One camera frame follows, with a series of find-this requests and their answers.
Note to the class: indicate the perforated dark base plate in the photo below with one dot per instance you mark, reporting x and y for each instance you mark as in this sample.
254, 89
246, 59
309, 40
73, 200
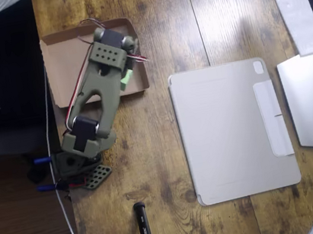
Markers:
98, 176

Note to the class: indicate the green foam cube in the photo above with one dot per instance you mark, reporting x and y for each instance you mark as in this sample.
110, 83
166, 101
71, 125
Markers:
126, 81

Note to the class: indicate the brown cardboard tray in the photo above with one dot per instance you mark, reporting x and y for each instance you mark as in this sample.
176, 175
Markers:
60, 64

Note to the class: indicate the beige tablet case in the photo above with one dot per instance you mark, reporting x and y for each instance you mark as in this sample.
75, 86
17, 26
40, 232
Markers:
231, 131

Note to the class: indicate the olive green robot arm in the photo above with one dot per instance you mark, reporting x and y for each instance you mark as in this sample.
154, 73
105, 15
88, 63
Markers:
100, 84

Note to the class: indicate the black camera stand pole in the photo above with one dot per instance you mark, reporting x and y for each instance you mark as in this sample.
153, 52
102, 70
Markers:
145, 230

